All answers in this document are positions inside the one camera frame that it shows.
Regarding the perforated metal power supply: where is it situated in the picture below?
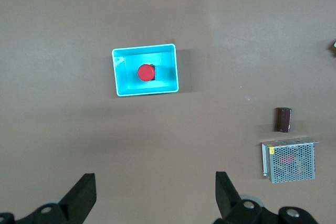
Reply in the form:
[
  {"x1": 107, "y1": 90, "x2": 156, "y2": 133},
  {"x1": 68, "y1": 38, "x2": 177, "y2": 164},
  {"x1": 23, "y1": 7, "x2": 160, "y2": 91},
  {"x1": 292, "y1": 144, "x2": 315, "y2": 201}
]
[{"x1": 260, "y1": 137, "x2": 320, "y2": 184}]

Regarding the turquoise plastic bin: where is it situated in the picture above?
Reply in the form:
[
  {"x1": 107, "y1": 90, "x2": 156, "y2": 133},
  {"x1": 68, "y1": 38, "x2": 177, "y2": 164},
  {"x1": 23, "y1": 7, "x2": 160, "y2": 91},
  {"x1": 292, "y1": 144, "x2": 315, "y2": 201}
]
[{"x1": 111, "y1": 43, "x2": 180, "y2": 98}]

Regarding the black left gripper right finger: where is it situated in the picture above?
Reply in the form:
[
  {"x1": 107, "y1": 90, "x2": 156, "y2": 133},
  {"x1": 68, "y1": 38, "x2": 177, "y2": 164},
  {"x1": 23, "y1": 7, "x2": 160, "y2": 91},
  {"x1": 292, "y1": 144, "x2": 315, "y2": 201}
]
[{"x1": 214, "y1": 171, "x2": 320, "y2": 224}]

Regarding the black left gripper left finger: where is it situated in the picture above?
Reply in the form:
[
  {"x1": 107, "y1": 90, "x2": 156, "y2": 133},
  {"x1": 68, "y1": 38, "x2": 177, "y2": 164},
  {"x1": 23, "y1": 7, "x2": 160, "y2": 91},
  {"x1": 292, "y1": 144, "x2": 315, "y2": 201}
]
[{"x1": 0, "y1": 173, "x2": 97, "y2": 224}]

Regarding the red mushroom push button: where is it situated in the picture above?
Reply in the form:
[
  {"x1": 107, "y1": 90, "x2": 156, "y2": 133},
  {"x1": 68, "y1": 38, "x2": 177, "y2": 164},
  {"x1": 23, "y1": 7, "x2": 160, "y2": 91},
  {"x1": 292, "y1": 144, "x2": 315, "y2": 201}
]
[{"x1": 136, "y1": 63, "x2": 156, "y2": 82}]

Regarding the dark brown cylindrical capacitor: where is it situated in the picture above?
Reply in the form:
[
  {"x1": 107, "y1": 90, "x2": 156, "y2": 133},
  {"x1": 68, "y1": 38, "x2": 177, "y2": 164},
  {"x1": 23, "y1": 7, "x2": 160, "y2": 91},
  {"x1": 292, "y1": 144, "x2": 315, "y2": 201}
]
[{"x1": 274, "y1": 107, "x2": 292, "y2": 133}]

